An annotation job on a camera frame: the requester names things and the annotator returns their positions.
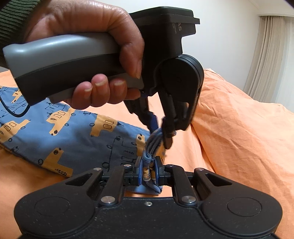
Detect blue pants with orange print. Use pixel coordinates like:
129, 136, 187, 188
0, 85, 166, 196

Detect person's left hand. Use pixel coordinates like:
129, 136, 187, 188
24, 1, 144, 110

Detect dark green left sleeve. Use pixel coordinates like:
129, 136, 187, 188
0, 0, 42, 68

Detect beige curtain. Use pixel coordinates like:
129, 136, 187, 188
244, 15, 293, 103

